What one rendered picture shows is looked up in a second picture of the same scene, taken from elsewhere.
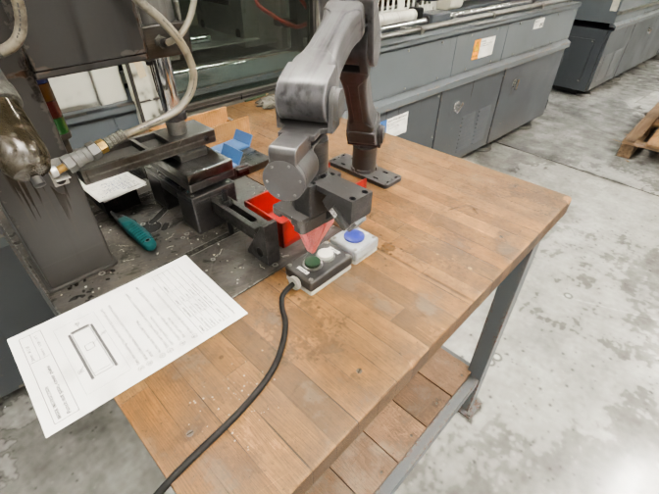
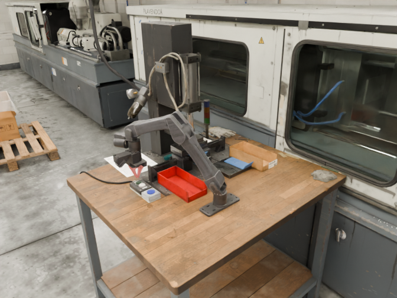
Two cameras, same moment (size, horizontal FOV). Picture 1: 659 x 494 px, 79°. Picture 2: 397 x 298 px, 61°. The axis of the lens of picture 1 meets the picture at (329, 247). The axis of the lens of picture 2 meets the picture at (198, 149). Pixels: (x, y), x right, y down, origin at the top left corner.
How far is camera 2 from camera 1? 1.75 m
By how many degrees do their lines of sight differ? 79
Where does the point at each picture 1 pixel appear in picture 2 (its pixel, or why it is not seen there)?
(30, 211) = not seen: hidden behind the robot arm
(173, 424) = (97, 171)
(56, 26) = (161, 94)
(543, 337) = not seen: outside the picture
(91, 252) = (158, 148)
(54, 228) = (153, 135)
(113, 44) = (169, 101)
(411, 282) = (126, 209)
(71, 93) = (263, 118)
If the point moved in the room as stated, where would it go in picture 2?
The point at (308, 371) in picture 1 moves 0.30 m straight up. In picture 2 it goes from (100, 187) to (91, 132)
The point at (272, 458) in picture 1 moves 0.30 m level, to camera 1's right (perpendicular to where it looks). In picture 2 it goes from (81, 182) to (53, 217)
